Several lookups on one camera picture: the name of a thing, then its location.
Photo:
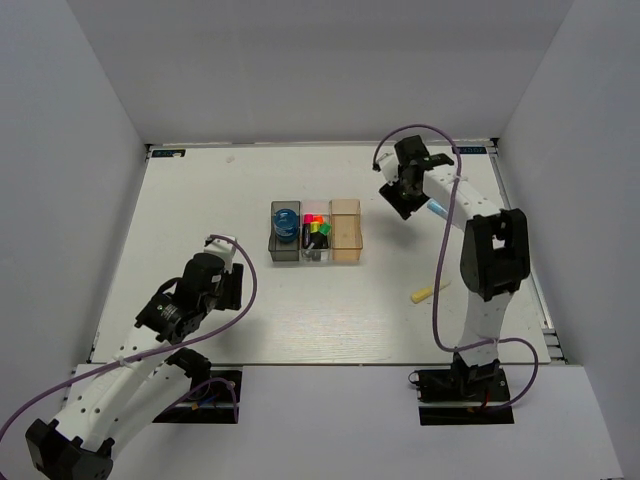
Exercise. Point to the clear transparent container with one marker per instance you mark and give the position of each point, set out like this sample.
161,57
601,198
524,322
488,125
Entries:
315,207

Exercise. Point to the yellow cap highlighter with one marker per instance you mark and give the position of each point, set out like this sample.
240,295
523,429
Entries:
314,233

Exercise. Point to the pink cap highlighter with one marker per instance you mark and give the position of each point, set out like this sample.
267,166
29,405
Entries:
306,231

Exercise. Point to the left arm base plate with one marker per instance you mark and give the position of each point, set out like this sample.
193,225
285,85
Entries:
213,404

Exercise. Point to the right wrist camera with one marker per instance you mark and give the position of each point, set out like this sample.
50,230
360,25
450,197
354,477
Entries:
388,166

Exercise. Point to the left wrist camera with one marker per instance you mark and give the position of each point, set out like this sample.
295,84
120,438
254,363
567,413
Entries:
222,248

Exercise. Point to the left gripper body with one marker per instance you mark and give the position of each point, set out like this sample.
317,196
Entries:
229,293

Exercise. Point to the light blue pen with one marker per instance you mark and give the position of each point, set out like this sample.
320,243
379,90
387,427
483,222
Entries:
436,208

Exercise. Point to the right corner label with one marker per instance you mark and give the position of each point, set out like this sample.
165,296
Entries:
470,150

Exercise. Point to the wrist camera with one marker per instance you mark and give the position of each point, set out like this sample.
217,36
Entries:
222,248
388,166

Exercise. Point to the pale yellow pen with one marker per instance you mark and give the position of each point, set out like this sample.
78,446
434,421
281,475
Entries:
424,293

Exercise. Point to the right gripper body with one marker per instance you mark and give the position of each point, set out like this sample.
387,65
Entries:
405,199

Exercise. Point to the blue tape roll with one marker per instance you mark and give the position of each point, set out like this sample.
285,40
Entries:
285,223

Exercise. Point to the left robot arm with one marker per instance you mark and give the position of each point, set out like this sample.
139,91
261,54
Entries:
155,368

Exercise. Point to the corner label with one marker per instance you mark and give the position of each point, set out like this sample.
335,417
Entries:
168,153
470,150

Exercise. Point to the amber transparent container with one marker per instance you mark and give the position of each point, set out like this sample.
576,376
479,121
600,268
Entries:
347,240

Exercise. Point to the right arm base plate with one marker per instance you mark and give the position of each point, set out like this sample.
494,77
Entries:
440,404

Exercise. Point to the green cap highlighter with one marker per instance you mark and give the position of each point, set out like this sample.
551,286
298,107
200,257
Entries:
323,236

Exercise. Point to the grey transparent container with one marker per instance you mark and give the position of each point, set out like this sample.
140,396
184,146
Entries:
284,252

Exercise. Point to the left corner label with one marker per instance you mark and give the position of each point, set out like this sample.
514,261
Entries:
168,153

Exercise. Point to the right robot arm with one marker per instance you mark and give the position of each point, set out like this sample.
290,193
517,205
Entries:
495,256

